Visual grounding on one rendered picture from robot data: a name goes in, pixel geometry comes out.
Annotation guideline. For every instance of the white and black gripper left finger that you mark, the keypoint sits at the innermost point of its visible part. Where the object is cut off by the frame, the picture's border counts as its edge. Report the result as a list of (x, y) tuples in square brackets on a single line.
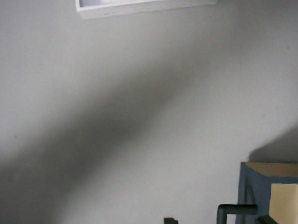
[(170, 221)]

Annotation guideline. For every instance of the white open box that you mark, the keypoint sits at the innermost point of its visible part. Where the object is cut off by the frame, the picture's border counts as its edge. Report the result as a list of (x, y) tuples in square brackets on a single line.
[(87, 11)]

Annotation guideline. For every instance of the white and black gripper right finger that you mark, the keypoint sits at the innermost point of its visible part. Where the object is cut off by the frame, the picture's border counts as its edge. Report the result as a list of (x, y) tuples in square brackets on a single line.
[(264, 219)]

